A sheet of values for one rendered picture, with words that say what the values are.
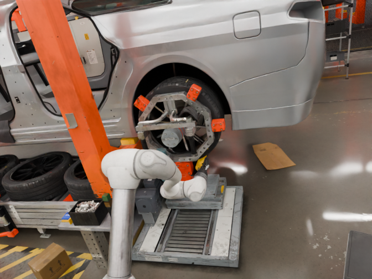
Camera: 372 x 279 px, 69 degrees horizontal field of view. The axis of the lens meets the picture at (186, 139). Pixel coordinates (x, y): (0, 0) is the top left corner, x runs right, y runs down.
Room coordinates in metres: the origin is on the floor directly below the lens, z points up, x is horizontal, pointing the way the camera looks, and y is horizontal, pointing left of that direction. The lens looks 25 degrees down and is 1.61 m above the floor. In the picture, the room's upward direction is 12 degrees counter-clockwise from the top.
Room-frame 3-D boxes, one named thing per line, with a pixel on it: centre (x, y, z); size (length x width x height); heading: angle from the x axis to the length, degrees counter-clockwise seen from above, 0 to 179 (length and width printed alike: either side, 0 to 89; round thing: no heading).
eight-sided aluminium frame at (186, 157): (1.87, 0.05, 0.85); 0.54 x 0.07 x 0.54; 72
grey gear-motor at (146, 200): (1.93, 0.36, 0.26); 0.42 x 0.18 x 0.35; 162
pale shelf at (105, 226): (1.55, 0.77, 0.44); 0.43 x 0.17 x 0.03; 72
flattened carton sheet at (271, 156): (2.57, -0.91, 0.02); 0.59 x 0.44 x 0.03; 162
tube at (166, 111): (1.79, 0.19, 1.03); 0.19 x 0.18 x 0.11; 162
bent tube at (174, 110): (1.73, 0.00, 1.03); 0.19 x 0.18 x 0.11; 162
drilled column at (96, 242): (1.56, 0.80, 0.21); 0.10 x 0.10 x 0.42; 72
